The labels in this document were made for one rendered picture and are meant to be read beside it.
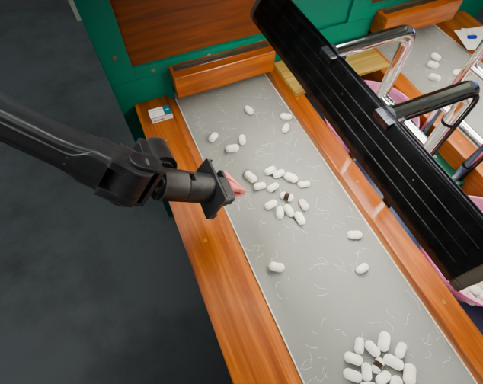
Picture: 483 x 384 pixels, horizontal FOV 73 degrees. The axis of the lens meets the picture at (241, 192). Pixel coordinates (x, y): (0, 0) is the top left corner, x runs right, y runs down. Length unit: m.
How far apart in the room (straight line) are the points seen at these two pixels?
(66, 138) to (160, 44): 0.50
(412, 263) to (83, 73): 2.23
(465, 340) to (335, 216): 0.34
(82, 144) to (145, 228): 1.17
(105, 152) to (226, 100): 0.59
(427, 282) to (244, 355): 0.41
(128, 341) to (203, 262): 0.86
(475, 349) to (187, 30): 0.95
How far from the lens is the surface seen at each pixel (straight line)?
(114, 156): 0.50
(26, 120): 0.52
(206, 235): 0.74
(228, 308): 0.69
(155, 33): 0.93
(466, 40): 1.42
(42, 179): 2.02
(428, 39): 1.42
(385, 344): 0.74
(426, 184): 0.47
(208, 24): 0.96
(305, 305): 0.73
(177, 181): 0.55
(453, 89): 0.57
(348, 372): 0.71
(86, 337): 1.59
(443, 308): 0.80
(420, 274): 0.80
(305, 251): 0.76
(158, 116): 0.94
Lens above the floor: 1.44
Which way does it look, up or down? 59 degrees down
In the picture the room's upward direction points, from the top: straight up
